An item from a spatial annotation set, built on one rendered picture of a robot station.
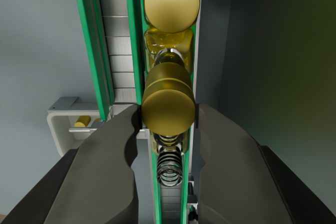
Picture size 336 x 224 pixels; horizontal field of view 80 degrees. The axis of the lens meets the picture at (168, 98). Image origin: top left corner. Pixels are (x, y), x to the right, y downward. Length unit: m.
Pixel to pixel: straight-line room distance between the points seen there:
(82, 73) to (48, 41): 0.11
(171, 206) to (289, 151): 0.56
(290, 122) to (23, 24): 0.62
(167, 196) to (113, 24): 0.53
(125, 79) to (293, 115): 0.34
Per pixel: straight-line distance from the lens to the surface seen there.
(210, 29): 0.56
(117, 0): 0.43
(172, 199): 0.72
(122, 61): 0.45
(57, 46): 0.64
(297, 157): 0.23
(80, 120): 0.65
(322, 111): 0.20
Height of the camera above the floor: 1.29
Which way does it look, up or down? 62 degrees down
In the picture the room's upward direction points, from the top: 179 degrees counter-clockwise
